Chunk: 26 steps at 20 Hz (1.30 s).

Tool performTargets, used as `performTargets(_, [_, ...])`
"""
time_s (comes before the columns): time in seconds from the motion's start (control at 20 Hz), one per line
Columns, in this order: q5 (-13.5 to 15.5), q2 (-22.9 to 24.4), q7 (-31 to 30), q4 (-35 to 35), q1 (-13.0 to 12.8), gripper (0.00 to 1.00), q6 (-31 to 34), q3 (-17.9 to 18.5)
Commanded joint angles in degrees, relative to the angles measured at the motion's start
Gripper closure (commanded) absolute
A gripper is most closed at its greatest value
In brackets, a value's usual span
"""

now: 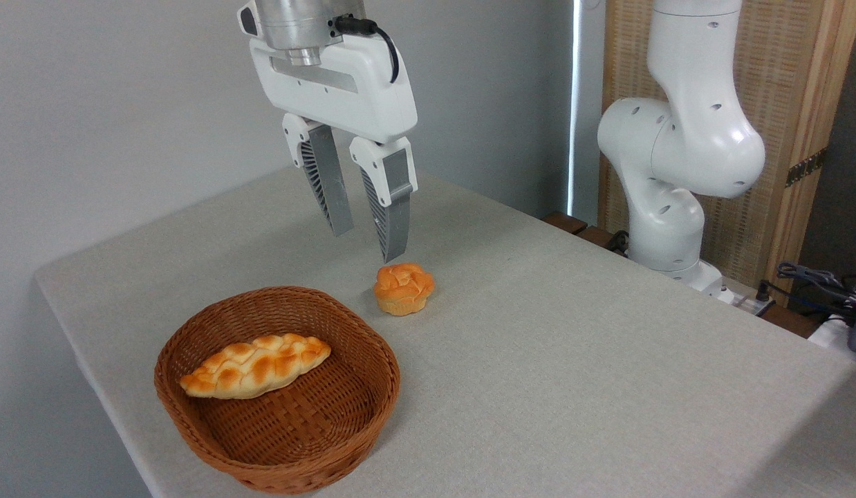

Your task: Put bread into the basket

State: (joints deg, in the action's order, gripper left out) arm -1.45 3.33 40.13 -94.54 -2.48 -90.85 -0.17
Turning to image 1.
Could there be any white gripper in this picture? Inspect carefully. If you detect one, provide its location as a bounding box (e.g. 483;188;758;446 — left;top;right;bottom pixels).
248;33;419;264

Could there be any round orange bread bun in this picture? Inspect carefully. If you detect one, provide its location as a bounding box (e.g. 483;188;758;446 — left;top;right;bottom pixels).
373;263;436;317

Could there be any braided long bread loaf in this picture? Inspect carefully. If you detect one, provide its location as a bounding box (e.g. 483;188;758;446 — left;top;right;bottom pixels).
179;333;332;400

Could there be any brown wicker basket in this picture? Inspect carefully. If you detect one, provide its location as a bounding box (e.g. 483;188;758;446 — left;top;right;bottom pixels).
154;286;402;495

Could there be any brown wooden bench edge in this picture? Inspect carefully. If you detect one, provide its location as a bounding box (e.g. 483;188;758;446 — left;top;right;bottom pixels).
542;211;631;255

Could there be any grey tablecloth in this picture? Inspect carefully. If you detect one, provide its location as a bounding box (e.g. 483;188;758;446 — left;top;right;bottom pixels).
34;154;856;498

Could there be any metal screen hinge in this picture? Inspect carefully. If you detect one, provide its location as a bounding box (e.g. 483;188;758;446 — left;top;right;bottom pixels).
785;147;828;188

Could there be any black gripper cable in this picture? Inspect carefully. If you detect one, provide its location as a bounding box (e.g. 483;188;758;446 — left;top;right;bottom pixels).
333;15;400;84

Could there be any black cable bundle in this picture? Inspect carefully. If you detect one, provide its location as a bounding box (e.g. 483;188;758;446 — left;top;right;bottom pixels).
756;261;856;326

